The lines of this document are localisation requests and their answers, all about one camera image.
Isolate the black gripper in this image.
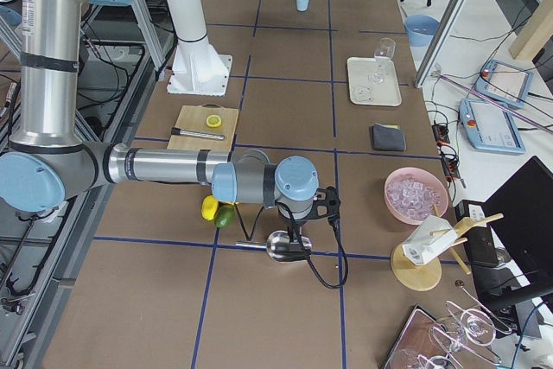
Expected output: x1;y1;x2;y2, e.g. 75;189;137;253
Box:
276;186;340;226

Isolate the light blue plastic cup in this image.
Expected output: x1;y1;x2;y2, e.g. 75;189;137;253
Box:
296;0;310;12

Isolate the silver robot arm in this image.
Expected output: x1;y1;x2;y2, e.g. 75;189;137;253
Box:
1;0;340;225

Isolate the pink bowl of ice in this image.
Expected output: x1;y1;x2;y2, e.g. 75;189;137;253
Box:
384;167;449;225

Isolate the blue bowl on desk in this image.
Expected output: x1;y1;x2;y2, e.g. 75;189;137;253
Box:
404;15;440;47

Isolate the silver metal scoop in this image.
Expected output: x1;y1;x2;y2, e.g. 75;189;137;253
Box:
235;230;306;262

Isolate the grey folded cloth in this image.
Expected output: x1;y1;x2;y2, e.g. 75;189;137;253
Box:
369;124;406;151

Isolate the green lime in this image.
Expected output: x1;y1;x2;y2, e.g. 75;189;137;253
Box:
213;205;236;228

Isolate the wooden stand with carton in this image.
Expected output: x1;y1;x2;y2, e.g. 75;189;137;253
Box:
391;213;504;291

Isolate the yellow lemon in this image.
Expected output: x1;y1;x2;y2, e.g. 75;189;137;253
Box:
200;195;219;221

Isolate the cream bear serving tray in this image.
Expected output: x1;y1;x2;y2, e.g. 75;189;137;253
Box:
346;57;402;107

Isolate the half lemon slice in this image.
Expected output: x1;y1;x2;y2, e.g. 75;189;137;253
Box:
206;114;223;129

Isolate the wooden cutting board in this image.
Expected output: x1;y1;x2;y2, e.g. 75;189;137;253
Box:
167;105;239;151

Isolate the clear wine glass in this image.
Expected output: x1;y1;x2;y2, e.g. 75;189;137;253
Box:
369;37;396;85

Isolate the near blue teach pendant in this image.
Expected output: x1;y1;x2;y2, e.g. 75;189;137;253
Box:
459;99;525;155

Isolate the blue teach pendant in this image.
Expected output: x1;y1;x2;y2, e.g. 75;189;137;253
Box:
459;99;525;155
474;60;533;109

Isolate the glass rack tray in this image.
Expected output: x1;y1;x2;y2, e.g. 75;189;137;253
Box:
382;299;512;368

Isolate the far blue teach pendant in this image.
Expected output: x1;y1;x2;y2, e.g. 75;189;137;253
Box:
474;60;533;109

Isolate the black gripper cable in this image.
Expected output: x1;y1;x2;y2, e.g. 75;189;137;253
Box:
288;213;349;289

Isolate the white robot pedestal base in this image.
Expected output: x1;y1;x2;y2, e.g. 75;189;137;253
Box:
167;0;232;97

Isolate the aluminium frame post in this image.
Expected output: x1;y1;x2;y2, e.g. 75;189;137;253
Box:
414;0;467;88

